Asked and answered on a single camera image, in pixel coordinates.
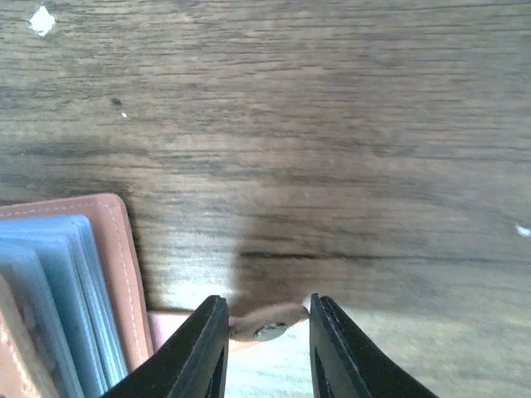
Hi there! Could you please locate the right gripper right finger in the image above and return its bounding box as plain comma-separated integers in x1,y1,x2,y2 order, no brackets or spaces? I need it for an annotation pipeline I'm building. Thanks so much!
309,294,436,398

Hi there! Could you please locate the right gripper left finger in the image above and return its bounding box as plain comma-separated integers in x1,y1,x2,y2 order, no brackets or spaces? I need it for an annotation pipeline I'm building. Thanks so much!
103,295,229,398

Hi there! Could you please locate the pink leather card holder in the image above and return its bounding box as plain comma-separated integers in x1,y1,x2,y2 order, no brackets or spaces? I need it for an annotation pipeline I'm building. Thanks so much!
0,192,310,398

